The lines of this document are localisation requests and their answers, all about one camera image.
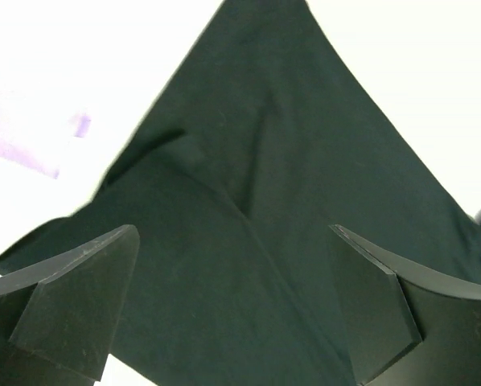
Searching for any black garment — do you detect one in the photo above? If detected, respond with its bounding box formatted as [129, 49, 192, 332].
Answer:
[0, 1, 481, 385]

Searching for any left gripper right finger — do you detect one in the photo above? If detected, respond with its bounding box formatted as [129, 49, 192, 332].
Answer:
[331, 225, 481, 385]

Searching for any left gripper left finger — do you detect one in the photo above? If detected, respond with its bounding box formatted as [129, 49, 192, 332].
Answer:
[0, 225, 139, 385]

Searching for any purple t shirt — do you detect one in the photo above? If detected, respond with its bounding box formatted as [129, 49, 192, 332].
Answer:
[0, 60, 92, 179]

